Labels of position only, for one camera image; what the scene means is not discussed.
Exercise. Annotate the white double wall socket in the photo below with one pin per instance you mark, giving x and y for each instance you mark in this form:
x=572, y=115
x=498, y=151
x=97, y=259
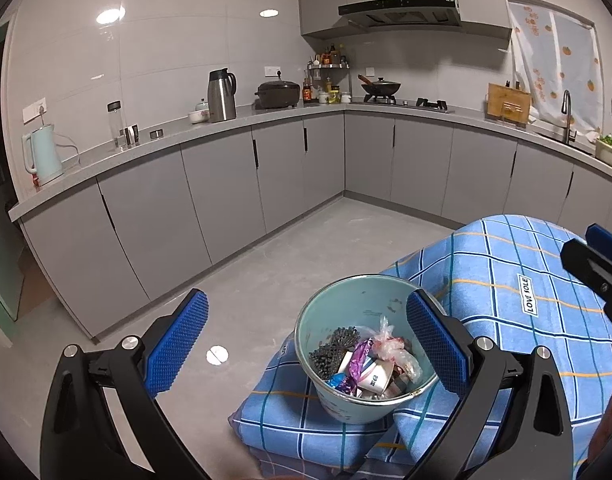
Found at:
x=34, y=111

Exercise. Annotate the orange print curtain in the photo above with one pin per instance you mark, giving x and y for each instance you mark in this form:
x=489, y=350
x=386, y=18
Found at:
x=556, y=60

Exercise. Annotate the white bowl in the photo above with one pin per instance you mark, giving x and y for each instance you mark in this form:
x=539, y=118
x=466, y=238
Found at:
x=198, y=116

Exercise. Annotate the blue plaid tablecloth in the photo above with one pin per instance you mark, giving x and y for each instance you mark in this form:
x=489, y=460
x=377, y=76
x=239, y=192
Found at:
x=511, y=260

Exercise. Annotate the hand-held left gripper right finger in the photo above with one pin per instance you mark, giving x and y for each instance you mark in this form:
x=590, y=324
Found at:
x=436, y=340

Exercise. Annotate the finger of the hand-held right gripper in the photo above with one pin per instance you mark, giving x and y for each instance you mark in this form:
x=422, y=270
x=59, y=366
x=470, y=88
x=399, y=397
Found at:
x=586, y=260
x=603, y=240

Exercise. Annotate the purple foil wrapper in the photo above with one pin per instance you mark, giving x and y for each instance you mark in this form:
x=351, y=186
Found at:
x=358, y=360

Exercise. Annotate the steel thermos jug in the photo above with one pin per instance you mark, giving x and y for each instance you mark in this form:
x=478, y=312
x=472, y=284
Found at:
x=221, y=97

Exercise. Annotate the person's right forearm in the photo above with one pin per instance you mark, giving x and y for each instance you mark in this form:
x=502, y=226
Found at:
x=611, y=425

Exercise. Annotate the clear bottle with black lid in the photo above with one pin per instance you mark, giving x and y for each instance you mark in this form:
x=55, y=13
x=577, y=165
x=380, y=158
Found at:
x=115, y=127

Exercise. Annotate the black gas stove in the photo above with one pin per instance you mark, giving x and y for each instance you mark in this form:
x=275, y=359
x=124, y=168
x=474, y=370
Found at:
x=426, y=105

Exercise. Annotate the dark plaid cloth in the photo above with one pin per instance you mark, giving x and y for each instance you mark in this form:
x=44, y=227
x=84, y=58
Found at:
x=296, y=467

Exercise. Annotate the black rice cooker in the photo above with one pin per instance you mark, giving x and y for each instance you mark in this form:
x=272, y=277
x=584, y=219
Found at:
x=277, y=95

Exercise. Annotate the black wok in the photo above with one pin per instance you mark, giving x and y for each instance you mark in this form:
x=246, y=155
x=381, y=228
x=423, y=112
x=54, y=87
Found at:
x=382, y=87

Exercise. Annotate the blue foil wrapper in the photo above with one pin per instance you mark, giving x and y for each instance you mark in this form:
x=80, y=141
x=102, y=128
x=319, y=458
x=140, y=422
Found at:
x=342, y=385

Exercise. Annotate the grey base cabinets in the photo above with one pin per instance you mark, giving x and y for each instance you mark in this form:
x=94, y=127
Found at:
x=186, y=195

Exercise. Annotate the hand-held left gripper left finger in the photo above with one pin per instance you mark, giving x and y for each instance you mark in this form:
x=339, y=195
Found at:
x=178, y=345

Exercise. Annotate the clear plastic bag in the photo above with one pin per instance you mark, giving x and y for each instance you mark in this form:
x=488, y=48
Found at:
x=393, y=347

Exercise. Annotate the wooden knife block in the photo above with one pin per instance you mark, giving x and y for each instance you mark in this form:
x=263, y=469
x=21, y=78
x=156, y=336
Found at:
x=508, y=105

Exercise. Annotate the black plastic mesh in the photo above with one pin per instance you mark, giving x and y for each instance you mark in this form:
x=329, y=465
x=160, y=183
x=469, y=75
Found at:
x=331, y=355

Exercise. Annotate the light blue electric kettle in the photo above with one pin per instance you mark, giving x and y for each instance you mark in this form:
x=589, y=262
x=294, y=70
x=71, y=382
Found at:
x=43, y=157

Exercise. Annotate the spice rack with bottles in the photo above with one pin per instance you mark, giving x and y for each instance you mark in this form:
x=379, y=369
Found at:
x=328, y=80

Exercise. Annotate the black kitchen faucet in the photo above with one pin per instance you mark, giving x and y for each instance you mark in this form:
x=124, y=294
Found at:
x=567, y=120

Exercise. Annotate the grey range hood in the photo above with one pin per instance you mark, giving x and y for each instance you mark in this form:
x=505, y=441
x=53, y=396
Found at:
x=401, y=10

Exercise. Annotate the white and blue paper cup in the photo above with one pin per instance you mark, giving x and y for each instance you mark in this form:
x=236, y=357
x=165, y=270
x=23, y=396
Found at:
x=378, y=380

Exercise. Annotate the folded blue plaid cloth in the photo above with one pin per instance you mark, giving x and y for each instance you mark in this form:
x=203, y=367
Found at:
x=281, y=405

